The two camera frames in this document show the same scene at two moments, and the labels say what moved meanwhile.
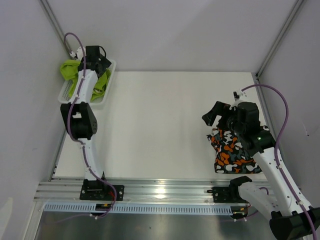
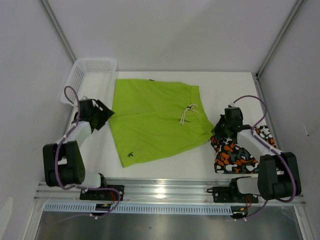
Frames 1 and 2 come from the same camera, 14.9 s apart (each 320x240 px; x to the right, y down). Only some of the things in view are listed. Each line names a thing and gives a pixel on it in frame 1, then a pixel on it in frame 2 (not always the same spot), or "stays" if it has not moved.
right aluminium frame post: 296,8 stays
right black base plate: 227,194 stays
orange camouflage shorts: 232,155 stays
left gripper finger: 105,62 → 106,113
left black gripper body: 99,62 → 96,114
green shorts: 69,70 → 151,119
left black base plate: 101,192 stays
